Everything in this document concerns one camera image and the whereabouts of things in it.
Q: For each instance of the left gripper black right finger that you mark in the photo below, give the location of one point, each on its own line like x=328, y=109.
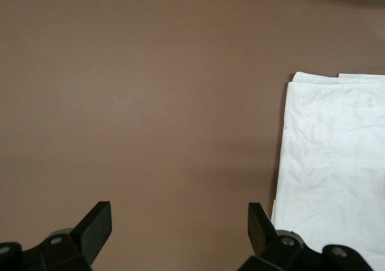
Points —
x=285, y=253

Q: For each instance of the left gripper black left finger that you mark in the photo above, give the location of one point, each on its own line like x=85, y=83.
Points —
x=69, y=247

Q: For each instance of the white folded cloth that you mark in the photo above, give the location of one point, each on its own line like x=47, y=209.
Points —
x=331, y=147

